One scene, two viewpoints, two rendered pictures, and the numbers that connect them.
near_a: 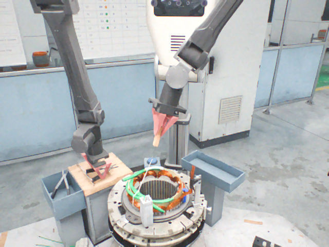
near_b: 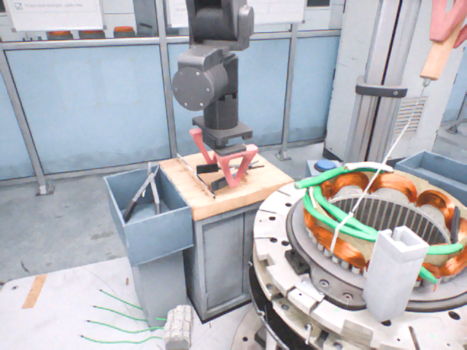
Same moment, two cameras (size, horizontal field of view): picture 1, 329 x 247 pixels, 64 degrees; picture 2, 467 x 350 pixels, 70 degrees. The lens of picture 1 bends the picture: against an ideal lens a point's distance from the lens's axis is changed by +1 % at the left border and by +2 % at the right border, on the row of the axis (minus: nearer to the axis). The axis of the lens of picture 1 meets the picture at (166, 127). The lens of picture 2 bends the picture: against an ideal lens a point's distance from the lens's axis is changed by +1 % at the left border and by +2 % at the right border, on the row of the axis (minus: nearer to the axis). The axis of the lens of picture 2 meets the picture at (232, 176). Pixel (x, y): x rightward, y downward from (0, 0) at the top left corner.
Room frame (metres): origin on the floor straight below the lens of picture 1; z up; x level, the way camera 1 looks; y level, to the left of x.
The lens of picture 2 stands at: (0.32, 0.17, 1.37)
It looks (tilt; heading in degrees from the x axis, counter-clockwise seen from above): 30 degrees down; 8
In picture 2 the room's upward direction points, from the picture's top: straight up
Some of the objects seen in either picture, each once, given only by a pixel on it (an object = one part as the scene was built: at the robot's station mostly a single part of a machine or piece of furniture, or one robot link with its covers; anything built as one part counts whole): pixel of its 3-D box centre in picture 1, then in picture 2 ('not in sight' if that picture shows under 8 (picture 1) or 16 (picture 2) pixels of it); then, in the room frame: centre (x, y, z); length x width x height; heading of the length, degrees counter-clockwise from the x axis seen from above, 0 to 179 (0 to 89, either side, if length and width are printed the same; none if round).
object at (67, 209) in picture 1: (67, 212); (153, 252); (0.79, 0.39, 0.92); 0.17 x 0.11 x 0.28; 37
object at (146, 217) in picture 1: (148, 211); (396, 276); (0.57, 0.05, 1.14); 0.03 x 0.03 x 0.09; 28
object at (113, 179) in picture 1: (99, 172); (222, 176); (0.88, 0.27, 1.05); 0.20 x 0.19 x 0.02; 127
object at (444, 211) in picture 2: (177, 183); (436, 208); (0.72, -0.04, 1.12); 0.06 x 0.02 x 0.04; 28
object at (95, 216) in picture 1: (103, 199); (224, 233); (0.88, 0.27, 0.91); 0.19 x 0.19 x 0.26; 37
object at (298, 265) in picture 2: (121, 209); (296, 259); (0.62, 0.14, 1.10); 0.03 x 0.01 x 0.01; 28
